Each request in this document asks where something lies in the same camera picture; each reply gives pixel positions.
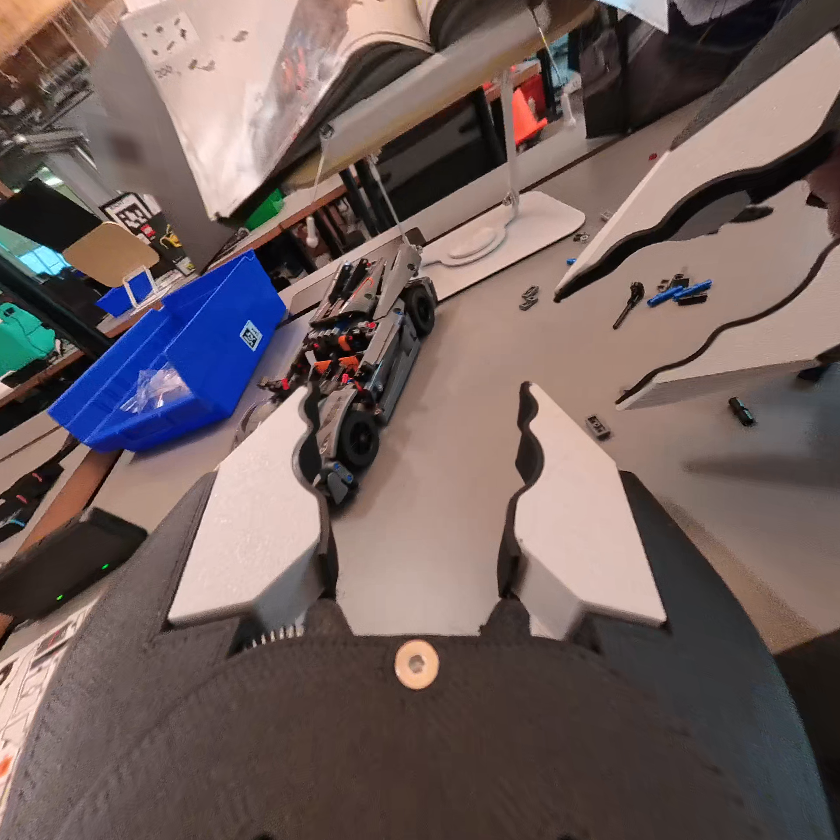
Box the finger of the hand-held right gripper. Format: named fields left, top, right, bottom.
left=616, top=238, right=840, bottom=412
left=553, top=31, right=840, bottom=305

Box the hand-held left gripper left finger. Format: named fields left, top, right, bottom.
left=167, top=384, right=337, bottom=641

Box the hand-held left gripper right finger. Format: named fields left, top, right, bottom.
left=497, top=381, right=668, bottom=642

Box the black lego axle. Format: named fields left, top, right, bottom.
left=612, top=281, right=647, bottom=331

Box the lego instruction booklet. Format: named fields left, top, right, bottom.
left=120, top=0, right=473, bottom=221

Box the blue plastic bin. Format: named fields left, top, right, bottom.
left=47, top=248, right=287, bottom=455

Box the clear plastic bag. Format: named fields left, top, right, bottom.
left=120, top=366, right=193, bottom=416

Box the black device with green lights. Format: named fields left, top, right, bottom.
left=0, top=507, right=148, bottom=622

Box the orange cone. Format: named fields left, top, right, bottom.
left=511, top=84, right=550, bottom=149

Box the small blue bin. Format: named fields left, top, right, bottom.
left=96, top=266, right=165, bottom=316

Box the white printed sheet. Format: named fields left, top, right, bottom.
left=0, top=600, right=89, bottom=791

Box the tan board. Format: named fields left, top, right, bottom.
left=62, top=221, right=161, bottom=290

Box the green bin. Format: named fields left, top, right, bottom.
left=245, top=189, right=287, bottom=232

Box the black and white tag sign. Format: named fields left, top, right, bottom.
left=100, top=192, right=163, bottom=241

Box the black monitor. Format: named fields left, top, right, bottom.
left=0, top=178, right=101, bottom=253

